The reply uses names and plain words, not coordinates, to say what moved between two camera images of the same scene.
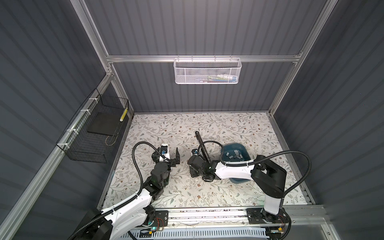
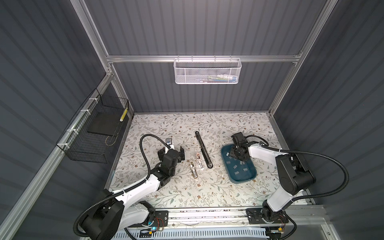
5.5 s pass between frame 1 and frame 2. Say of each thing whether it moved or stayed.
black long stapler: stayed
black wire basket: stayed
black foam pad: stayed
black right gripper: moved
